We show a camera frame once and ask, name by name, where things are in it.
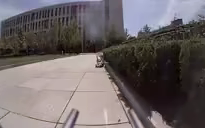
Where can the tall green hedge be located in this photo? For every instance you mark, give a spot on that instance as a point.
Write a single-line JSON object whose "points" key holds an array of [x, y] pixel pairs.
{"points": [[163, 63]]}

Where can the grass strip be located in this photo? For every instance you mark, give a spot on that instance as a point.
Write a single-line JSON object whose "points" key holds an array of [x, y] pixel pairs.
{"points": [[16, 60]]}

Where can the pale concrete slab pavement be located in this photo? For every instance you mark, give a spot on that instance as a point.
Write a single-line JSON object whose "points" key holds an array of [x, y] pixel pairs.
{"points": [[50, 90]]}

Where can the grey kerb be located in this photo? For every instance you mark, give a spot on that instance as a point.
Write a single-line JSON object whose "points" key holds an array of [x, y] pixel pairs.
{"points": [[130, 100]]}

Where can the curved grey multistorey building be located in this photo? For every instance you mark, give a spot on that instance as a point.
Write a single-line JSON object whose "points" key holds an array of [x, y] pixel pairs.
{"points": [[56, 15]]}

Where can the row of trees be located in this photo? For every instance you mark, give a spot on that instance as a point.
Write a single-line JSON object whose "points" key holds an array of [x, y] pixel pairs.
{"points": [[68, 38]]}

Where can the robot's own part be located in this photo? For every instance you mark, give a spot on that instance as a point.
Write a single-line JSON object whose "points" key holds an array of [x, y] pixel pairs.
{"points": [[70, 119]]}

